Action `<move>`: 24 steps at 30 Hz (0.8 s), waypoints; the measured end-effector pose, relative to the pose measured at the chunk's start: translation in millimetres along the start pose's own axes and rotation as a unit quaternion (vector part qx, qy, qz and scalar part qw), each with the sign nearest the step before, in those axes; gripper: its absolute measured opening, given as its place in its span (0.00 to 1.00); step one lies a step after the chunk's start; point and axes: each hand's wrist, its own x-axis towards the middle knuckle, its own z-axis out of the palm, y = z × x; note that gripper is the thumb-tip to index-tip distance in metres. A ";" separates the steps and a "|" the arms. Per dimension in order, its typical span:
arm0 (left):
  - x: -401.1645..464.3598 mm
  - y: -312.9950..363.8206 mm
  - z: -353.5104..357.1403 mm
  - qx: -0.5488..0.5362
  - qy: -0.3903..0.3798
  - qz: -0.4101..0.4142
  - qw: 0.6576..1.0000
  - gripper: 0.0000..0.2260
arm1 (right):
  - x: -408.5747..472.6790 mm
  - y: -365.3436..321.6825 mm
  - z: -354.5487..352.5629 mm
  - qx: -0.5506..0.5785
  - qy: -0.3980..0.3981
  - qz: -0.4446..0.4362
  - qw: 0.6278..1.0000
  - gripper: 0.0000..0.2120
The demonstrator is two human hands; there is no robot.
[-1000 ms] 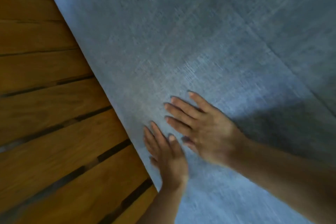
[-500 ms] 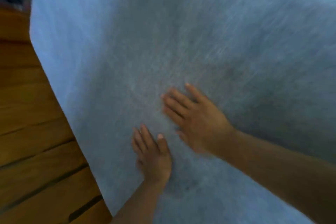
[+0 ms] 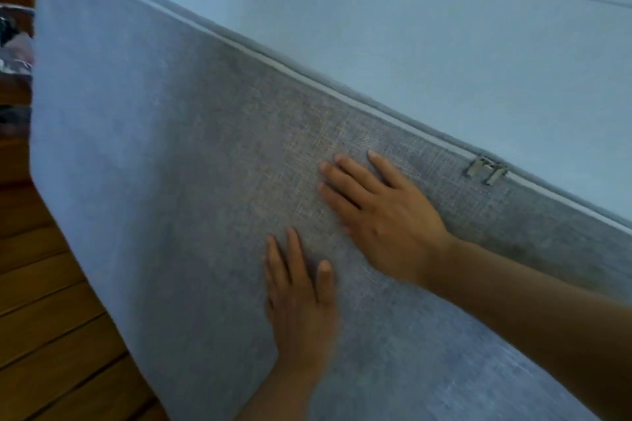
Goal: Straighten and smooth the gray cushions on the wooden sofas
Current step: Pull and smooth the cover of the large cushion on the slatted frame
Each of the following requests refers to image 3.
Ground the person's right forearm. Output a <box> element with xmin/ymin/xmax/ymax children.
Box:
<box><xmin>423</xmin><ymin>237</ymin><xmax>632</xmax><ymax>421</ymax></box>

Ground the person's left hand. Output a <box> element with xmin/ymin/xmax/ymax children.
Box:
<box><xmin>263</xmin><ymin>228</ymin><xmax>340</xmax><ymax>378</ymax></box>

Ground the long grey sofa cushion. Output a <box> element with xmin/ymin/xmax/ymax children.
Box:
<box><xmin>28</xmin><ymin>0</ymin><xmax>632</xmax><ymax>421</ymax></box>

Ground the person's right hand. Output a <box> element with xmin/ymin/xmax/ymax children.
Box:
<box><xmin>317</xmin><ymin>150</ymin><xmax>456</xmax><ymax>289</ymax></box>

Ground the long dark wooden sofa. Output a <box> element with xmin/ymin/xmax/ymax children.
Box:
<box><xmin>0</xmin><ymin>75</ymin><xmax>170</xmax><ymax>421</ymax></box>

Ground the silver kettle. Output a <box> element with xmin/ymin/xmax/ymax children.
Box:
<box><xmin>0</xmin><ymin>3</ymin><xmax>36</xmax><ymax>49</ymax></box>

